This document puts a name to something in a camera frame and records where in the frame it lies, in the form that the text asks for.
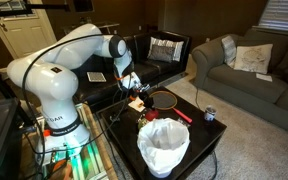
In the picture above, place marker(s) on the black leather couch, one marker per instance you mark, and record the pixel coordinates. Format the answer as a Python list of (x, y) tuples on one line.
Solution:
[(157, 71)]

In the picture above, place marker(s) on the grey white striped pillow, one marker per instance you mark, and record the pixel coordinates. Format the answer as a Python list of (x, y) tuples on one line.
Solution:
[(229, 50)]

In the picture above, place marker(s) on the white paper sheet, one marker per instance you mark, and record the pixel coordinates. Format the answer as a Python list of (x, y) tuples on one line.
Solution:
[(264, 77)]

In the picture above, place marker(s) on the cream printed pillow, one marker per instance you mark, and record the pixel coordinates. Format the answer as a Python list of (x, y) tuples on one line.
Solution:
[(253, 58)]

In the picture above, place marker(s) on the white grid tablet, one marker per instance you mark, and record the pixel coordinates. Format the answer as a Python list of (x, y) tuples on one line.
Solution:
[(96, 76)]

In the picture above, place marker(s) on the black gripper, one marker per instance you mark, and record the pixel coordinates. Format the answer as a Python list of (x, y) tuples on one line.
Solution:
[(140, 90)]

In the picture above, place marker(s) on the grey fabric sofa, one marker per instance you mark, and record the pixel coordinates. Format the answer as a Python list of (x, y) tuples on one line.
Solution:
[(244, 86)]

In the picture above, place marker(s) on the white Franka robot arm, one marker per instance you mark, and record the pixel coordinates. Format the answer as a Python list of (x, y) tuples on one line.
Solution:
[(50, 83)]

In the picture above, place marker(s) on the wooden robot mounting table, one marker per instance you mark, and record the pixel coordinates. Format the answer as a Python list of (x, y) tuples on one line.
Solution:
[(94, 160)]

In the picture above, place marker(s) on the black coffee table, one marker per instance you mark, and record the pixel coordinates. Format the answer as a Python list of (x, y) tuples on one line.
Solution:
[(200, 133)]

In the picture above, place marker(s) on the orange badminton racket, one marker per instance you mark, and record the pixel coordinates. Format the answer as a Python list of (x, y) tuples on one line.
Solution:
[(163, 100)]

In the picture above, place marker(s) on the white plastic bin bag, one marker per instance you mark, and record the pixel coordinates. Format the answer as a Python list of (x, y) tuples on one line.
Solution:
[(164, 143)]

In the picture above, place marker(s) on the dark grey textured pillow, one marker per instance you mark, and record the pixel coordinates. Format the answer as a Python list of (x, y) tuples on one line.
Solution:
[(161, 53)]

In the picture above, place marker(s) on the white black striped pillow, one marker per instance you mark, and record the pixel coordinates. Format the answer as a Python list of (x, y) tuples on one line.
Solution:
[(175, 46)]

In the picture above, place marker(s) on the white paper napkin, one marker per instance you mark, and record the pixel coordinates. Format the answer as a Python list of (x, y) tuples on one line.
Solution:
[(135, 105)]

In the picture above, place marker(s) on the white panel door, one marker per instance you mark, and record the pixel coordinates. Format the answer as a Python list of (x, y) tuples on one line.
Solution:
[(20, 33)]

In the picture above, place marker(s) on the white window blind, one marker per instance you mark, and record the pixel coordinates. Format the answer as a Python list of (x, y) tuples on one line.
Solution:
[(282, 15)]

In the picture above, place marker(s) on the black overhead boom stand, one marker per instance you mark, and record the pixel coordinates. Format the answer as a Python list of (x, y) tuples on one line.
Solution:
[(4, 12)]

